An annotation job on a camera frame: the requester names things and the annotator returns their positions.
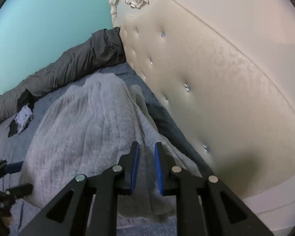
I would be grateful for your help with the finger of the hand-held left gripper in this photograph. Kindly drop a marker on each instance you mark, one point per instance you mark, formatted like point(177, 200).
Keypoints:
point(21, 190)
point(14, 166)

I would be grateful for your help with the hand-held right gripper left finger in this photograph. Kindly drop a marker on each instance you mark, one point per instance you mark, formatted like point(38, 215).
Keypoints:
point(135, 167)

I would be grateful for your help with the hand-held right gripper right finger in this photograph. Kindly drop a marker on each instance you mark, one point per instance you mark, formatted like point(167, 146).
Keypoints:
point(158, 167)

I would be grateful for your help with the grey quilted sweater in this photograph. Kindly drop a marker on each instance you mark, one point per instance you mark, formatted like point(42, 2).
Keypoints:
point(88, 132)

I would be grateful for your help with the blue striped cloth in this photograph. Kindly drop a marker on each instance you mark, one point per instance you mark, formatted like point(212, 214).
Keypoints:
point(24, 118)

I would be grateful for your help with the black garment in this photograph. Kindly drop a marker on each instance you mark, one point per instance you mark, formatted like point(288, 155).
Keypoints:
point(24, 98)

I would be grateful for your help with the cream tufted headboard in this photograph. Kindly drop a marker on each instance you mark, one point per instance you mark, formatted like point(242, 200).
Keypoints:
point(223, 78)

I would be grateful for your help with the dark grey rolled duvet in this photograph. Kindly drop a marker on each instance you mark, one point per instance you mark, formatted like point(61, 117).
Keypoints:
point(71, 64)

